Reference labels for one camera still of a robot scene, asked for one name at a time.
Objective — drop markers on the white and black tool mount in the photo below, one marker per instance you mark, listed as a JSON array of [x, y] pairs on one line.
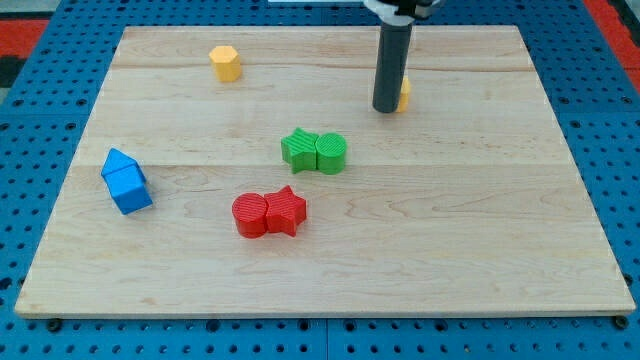
[[403, 12]]

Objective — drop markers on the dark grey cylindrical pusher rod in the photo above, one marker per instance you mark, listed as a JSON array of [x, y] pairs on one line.
[[392, 55]]

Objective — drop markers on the yellow heart block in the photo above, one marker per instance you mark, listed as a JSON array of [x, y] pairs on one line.
[[404, 97]]

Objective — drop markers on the yellow hexagon block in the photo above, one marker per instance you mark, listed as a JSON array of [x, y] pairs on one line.
[[226, 63]]

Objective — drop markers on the green cylinder block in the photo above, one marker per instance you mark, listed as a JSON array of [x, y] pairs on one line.
[[331, 153]]

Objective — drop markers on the green star block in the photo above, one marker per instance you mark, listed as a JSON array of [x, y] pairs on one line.
[[299, 150]]

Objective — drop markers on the red star block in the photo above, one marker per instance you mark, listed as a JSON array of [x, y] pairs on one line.
[[285, 211]]

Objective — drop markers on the light wooden board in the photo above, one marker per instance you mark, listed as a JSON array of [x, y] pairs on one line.
[[468, 204]]

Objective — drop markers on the red cylinder block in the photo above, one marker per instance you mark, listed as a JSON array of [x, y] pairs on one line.
[[249, 212]]

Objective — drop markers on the blue cube block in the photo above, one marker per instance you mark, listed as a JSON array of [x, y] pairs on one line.
[[127, 188]]

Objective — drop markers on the blue triangle block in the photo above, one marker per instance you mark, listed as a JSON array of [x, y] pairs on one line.
[[116, 160]]

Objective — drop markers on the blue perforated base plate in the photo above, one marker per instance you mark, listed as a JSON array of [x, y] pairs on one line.
[[585, 59]]

